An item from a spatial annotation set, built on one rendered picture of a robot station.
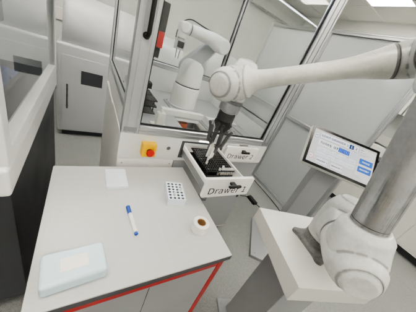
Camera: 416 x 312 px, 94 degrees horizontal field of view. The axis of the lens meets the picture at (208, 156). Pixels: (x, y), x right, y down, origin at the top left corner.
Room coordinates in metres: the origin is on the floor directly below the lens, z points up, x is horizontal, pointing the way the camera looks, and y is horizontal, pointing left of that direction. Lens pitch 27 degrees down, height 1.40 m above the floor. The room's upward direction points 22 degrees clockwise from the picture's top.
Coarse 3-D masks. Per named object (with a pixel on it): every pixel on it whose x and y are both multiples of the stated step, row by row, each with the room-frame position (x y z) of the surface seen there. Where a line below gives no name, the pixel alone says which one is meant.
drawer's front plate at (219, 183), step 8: (240, 176) 0.86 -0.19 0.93; (248, 176) 0.89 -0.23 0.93; (208, 184) 0.73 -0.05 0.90; (216, 184) 0.76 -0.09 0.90; (224, 184) 0.79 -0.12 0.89; (240, 184) 0.85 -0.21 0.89; (248, 184) 0.89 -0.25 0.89; (208, 192) 0.74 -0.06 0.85; (216, 192) 0.77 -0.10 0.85; (224, 192) 0.80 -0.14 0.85; (240, 192) 0.87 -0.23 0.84
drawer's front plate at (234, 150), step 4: (228, 148) 1.18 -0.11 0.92; (232, 148) 1.19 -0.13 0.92; (236, 148) 1.22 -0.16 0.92; (240, 148) 1.24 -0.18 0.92; (244, 148) 1.25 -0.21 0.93; (248, 148) 1.28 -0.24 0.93; (252, 148) 1.31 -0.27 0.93; (256, 148) 1.34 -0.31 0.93; (224, 152) 1.18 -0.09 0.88; (228, 152) 1.19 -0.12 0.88; (232, 152) 1.20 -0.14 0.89; (236, 152) 1.23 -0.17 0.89; (240, 152) 1.25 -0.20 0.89; (252, 152) 1.31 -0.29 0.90; (256, 152) 1.34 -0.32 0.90; (228, 156) 1.19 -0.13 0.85; (244, 156) 1.28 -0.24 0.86; (248, 156) 1.30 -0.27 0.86; (252, 156) 1.32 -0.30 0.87; (232, 160) 1.22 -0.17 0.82; (236, 160) 1.25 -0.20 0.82; (240, 160) 1.27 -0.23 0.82; (244, 160) 1.29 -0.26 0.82; (248, 160) 1.32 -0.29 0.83; (252, 160) 1.34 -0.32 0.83
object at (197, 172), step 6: (186, 144) 1.04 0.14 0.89; (186, 150) 0.97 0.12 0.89; (192, 150) 1.06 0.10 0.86; (186, 156) 0.95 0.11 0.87; (192, 156) 0.93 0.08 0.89; (222, 156) 1.09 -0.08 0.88; (186, 162) 0.93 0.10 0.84; (192, 162) 0.89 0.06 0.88; (228, 162) 1.04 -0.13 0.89; (192, 168) 0.87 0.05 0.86; (198, 168) 0.84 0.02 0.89; (198, 174) 0.82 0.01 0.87; (234, 174) 0.97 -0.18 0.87; (240, 174) 0.95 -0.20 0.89; (198, 180) 0.80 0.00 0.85; (204, 180) 0.77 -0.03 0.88
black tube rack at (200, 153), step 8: (192, 152) 1.01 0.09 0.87; (200, 152) 1.00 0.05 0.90; (216, 152) 1.08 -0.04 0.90; (200, 160) 0.91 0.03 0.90; (216, 160) 0.99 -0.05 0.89; (224, 160) 1.02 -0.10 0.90; (208, 168) 0.86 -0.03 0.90; (216, 168) 0.90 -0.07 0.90; (208, 176) 0.85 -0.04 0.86; (216, 176) 0.88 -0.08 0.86; (224, 176) 0.91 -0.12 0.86
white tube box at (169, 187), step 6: (168, 186) 0.75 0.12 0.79; (174, 186) 0.76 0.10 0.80; (180, 186) 0.78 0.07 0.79; (168, 192) 0.72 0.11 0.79; (180, 192) 0.74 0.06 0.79; (168, 198) 0.66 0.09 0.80; (174, 198) 0.69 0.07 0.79; (180, 198) 0.70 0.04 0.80; (168, 204) 0.66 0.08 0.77; (174, 204) 0.67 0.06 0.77; (180, 204) 0.69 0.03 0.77
